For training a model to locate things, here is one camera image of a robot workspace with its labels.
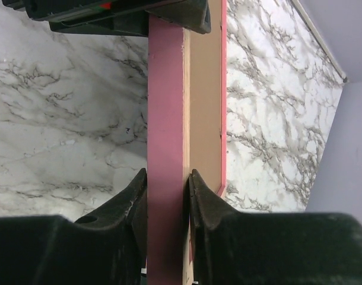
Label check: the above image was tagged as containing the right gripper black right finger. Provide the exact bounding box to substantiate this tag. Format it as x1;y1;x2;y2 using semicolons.
188;170;362;284

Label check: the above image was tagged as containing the brown cardboard backing board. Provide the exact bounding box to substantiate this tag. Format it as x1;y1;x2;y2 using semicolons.
190;0;222;192

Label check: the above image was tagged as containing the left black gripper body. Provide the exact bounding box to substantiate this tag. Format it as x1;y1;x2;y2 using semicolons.
2;1;148;37

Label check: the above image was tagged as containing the pink wooden photo frame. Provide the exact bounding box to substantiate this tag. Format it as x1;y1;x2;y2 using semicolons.
147;1;227;284

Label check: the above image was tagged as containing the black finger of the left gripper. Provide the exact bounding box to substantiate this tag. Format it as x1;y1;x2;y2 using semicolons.
146;0;211;34

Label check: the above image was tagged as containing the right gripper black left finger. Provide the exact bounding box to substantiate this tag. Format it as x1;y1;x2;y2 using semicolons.
0;169;148;284

